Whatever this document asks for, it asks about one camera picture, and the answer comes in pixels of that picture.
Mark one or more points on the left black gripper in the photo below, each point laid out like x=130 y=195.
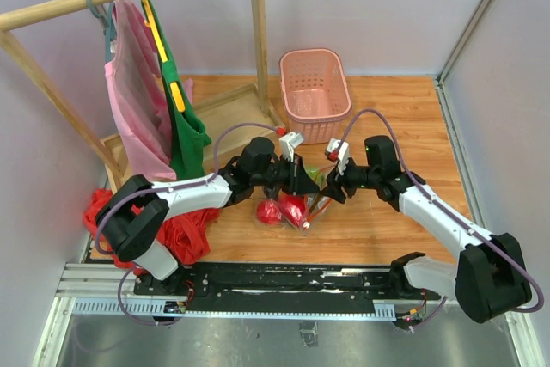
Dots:
x=299 y=181

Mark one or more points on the red fake pepper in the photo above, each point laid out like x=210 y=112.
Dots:
x=294 y=210

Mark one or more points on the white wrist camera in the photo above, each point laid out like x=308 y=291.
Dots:
x=338 y=152
x=288 y=144

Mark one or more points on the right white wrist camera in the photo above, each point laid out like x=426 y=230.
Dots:
x=338 y=152

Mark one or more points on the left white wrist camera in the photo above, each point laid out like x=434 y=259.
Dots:
x=288 y=144

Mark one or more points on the red fake tomato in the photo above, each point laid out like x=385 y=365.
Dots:
x=267 y=212

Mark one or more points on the teal clothes hanger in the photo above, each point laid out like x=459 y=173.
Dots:
x=109 y=29

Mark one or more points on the grey slotted cable duct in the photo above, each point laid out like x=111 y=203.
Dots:
x=175 y=309

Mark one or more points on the yellow clothes hanger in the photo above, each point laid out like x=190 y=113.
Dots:
x=173 y=86

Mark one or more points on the pink plastic basket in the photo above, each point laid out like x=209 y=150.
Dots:
x=314 y=93

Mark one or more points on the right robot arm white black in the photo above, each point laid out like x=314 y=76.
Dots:
x=489 y=277

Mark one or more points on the wooden clothes rack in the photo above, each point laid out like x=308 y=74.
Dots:
x=249 y=99

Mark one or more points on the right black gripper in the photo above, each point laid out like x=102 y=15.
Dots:
x=333 y=190

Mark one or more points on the crumpled red cloth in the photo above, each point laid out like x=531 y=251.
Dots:
x=184 y=235

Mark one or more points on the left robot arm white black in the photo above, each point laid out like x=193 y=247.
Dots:
x=132 y=219

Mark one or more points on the pink hanging garment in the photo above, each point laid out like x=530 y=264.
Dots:
x=138 y=103

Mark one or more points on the green hanging garment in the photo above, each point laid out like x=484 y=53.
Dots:
x=189 y=137

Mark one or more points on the light green fake apple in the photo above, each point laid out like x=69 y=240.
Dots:
x=315 y=174

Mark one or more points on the clear zip top bag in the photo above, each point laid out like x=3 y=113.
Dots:
x=316 y=203

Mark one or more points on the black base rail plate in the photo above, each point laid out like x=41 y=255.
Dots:
x=278 y=286

